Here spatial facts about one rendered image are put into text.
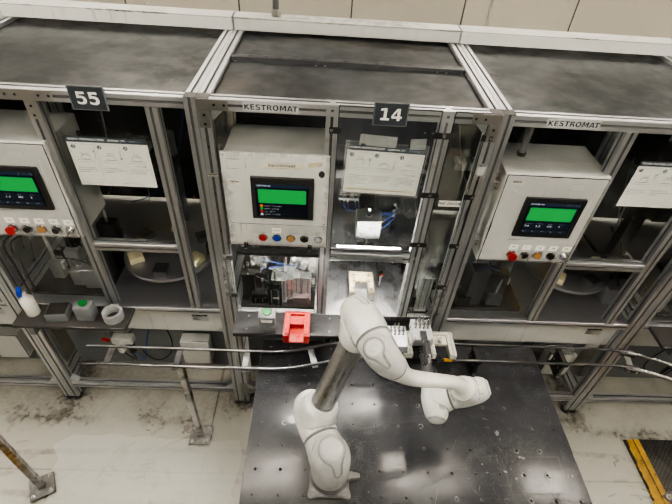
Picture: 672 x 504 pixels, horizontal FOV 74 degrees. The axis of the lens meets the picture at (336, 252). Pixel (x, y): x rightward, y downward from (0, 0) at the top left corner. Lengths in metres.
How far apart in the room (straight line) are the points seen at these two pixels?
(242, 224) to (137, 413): 1.67
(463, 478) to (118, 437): 2.00
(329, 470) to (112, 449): 1.61
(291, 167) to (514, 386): 1.61
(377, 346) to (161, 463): 1.86
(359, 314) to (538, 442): 1.22
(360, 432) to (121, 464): 1.48
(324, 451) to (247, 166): 1.14
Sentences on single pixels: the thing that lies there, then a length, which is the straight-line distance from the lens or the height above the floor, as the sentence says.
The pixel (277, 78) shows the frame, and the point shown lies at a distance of 1.92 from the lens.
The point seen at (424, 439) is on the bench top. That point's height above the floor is 0.68.
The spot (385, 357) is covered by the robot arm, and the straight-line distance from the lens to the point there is 1.49.
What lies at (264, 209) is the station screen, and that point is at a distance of 1.86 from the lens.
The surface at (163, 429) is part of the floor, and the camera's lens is 3.13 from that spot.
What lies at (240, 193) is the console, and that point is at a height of 1.64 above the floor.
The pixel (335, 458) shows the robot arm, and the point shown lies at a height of 0.95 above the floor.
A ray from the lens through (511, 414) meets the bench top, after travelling 2.50.
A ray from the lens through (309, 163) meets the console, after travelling 1.75.
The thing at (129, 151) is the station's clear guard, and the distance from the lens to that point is 1.92.
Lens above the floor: 2.69
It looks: 42 degrees down
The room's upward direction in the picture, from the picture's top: 4 degrees clockwise
